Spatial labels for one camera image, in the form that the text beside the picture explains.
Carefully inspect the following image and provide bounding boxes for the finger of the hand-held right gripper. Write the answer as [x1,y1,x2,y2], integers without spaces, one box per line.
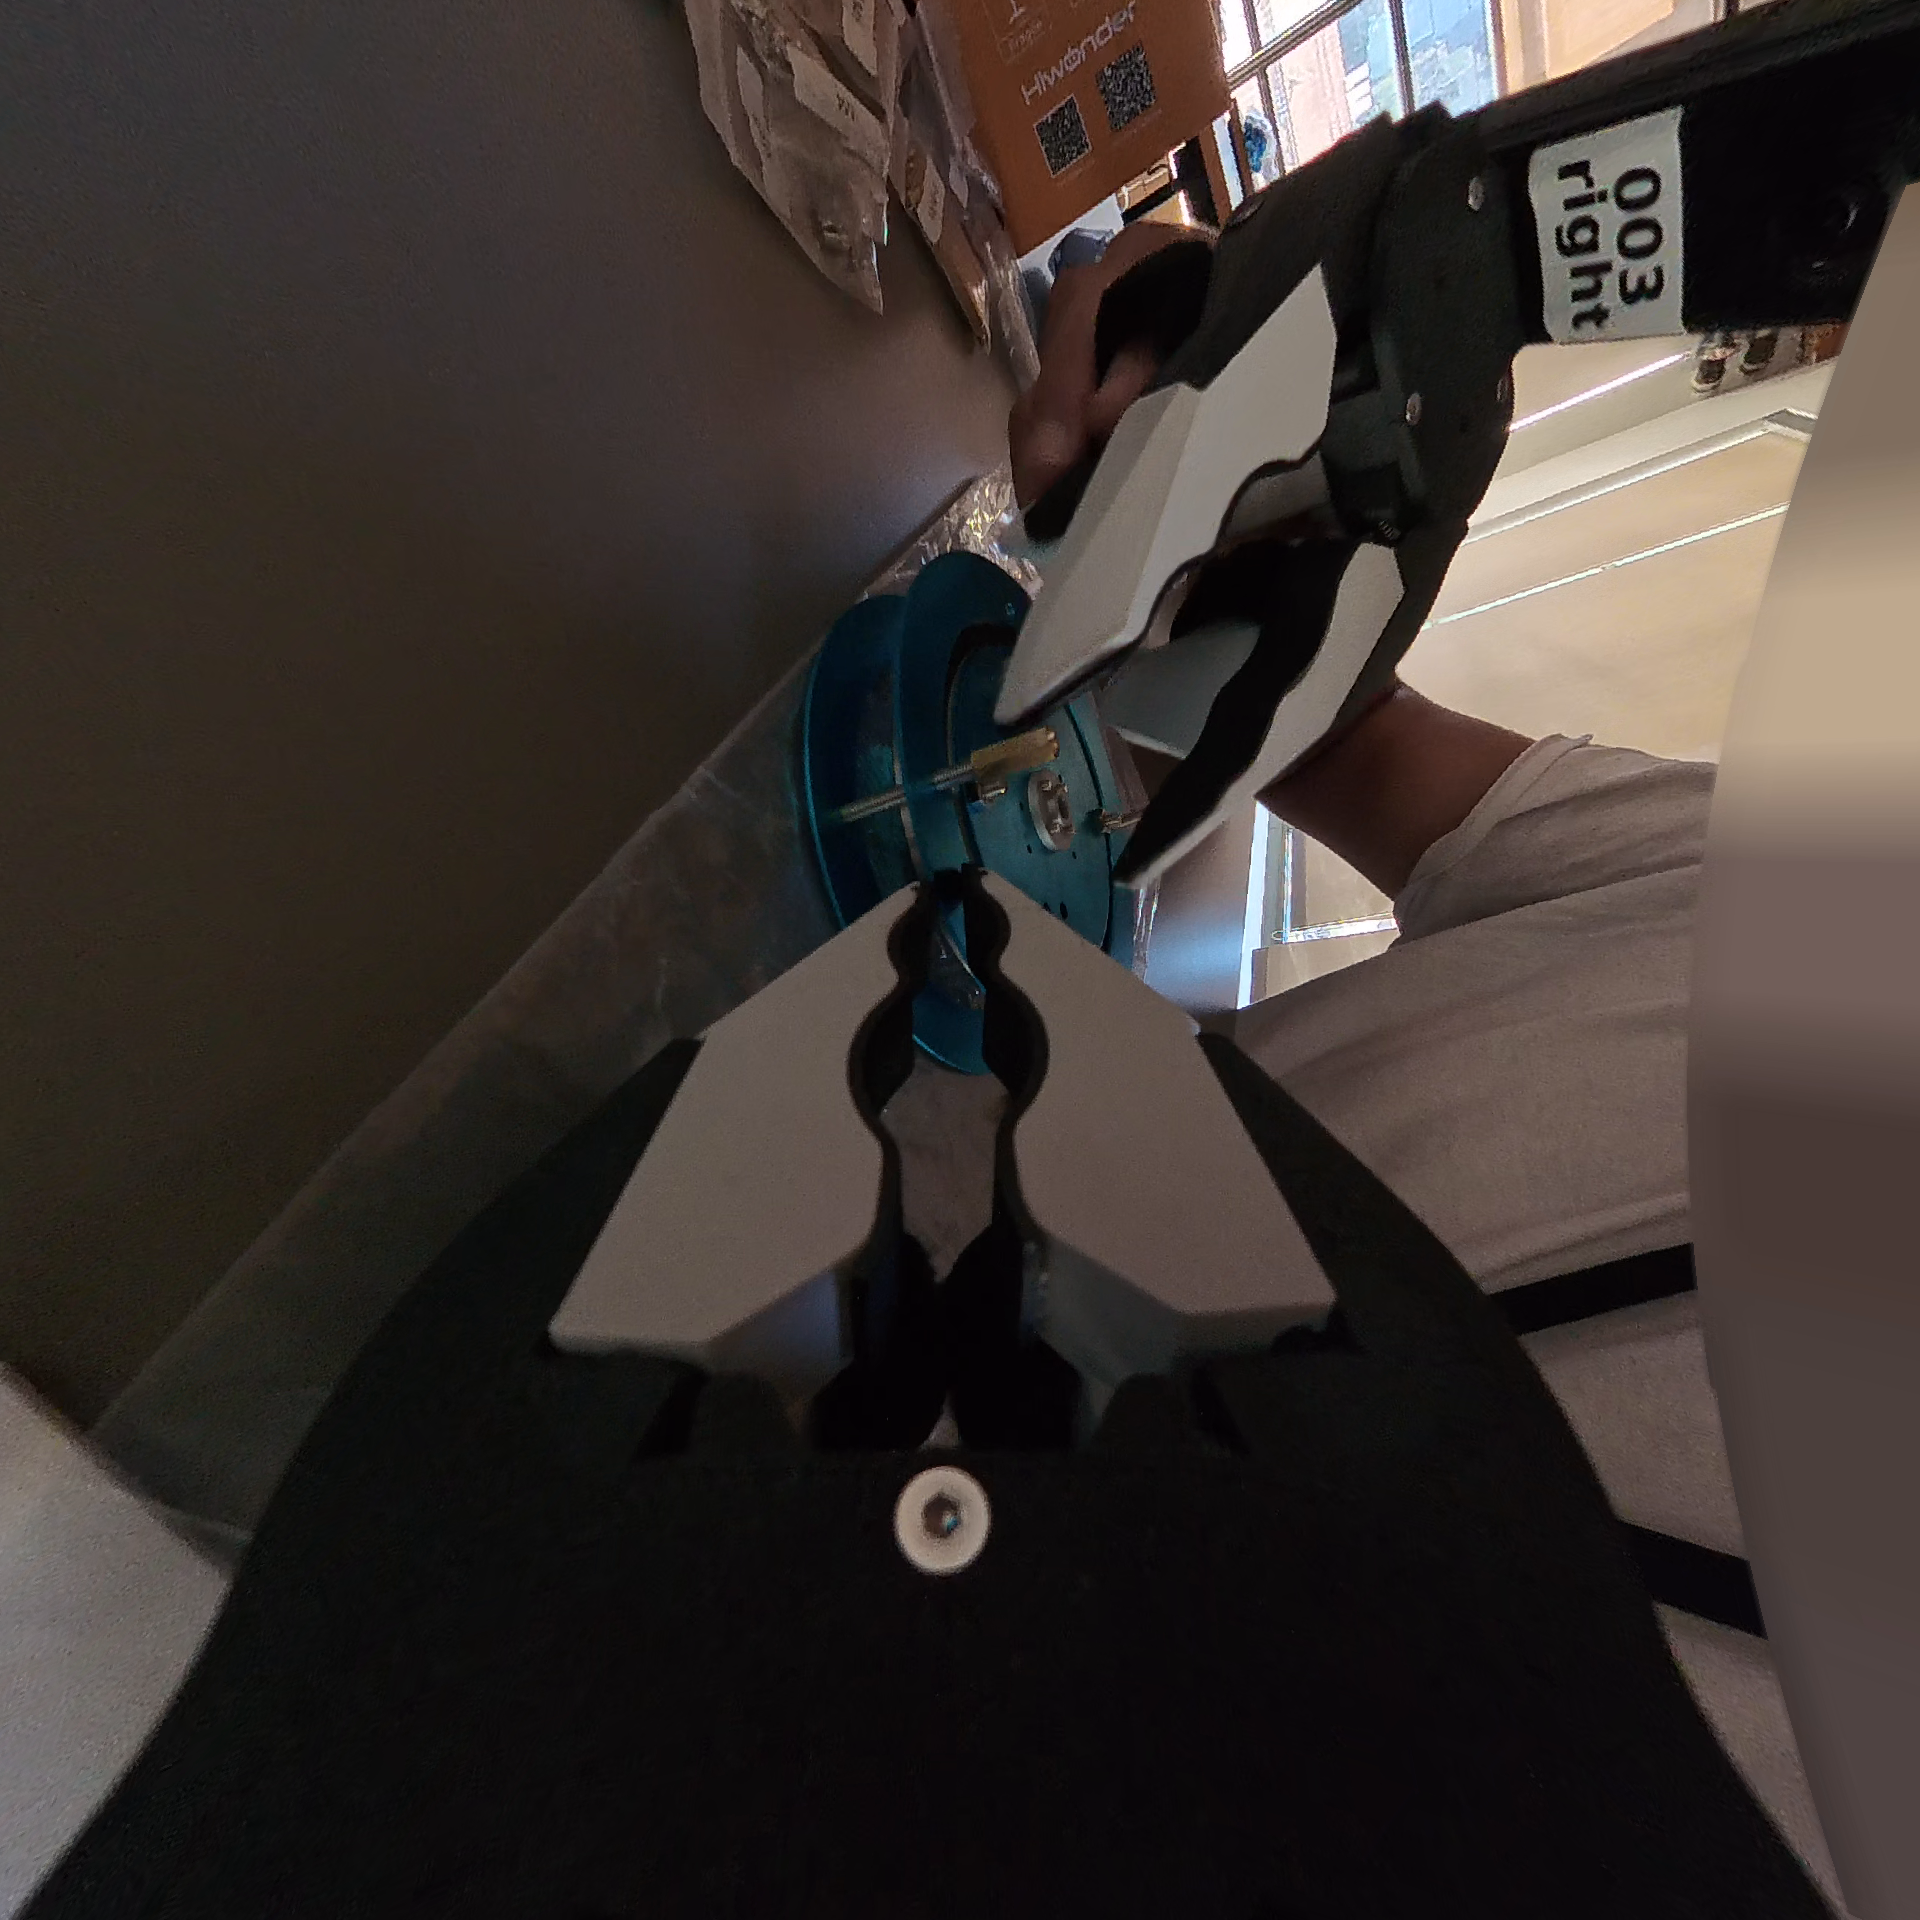
[1102,539,1414,888]
[994,266,1345,725]

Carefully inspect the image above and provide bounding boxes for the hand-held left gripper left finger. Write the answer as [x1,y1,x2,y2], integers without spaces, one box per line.
[549,882,952,1445]

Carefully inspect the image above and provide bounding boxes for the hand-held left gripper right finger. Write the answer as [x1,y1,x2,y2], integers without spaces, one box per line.
[958,870,1339,1424]

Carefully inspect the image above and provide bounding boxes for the teal metal ring plate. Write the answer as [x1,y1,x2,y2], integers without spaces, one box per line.
[802,599,917,931]
[897,551,1040,1074]

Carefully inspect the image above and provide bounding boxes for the blue turntable bearing assembly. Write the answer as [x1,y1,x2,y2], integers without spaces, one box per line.
[960,661,1149,975]

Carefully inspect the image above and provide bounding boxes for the long silver screw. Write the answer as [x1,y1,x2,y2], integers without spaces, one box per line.
[840,766,976,819]

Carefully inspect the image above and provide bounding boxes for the grey desk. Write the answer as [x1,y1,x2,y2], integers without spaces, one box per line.
[0,0,1248,1501]

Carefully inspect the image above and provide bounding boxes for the person's right hand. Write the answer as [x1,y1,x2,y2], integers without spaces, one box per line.
[1008,223,1220,513]

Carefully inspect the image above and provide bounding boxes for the clear plastic bag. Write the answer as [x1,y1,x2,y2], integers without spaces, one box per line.
[89,464,1172,1530]

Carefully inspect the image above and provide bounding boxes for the large glass window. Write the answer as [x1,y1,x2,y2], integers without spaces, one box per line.
[1216,0,1501,183]

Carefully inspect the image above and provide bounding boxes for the beige roller blind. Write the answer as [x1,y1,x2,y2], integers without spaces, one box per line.
[1424,345,1846,768]

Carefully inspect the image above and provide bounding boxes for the orange cardboard box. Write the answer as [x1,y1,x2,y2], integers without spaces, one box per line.
[921,0,1238,255]

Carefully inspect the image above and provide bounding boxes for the pile of small hardware bags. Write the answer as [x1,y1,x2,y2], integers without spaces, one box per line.
[682,0,1052,393]

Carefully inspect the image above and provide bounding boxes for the assembly guide sheet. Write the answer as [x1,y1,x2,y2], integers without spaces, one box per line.
[0,1365,227,1920]

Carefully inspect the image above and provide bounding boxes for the black lanyard strap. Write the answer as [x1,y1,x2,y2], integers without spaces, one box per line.
[1493,1246,1765,1635]

